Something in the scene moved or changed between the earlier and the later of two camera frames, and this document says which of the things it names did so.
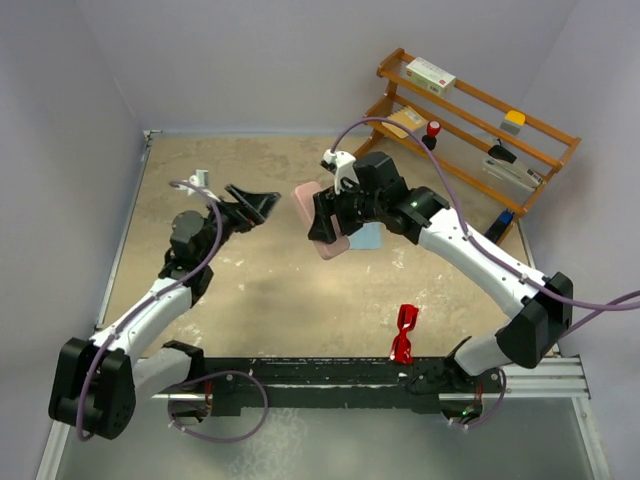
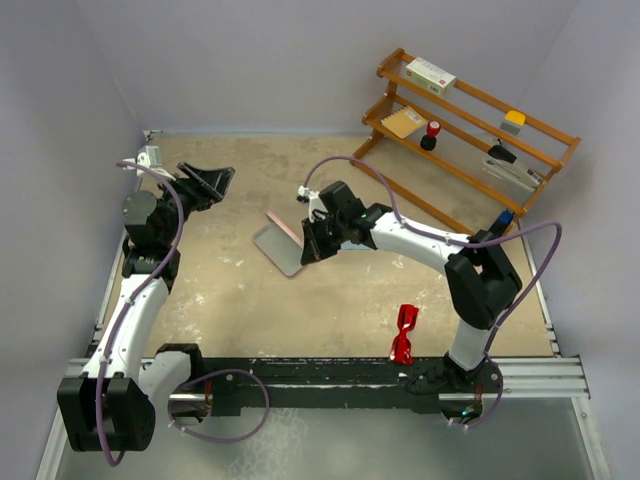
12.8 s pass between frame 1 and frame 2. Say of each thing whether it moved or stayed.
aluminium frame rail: stayed
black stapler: stayed
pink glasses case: moved
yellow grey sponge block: stayed
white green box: stayed
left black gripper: moved
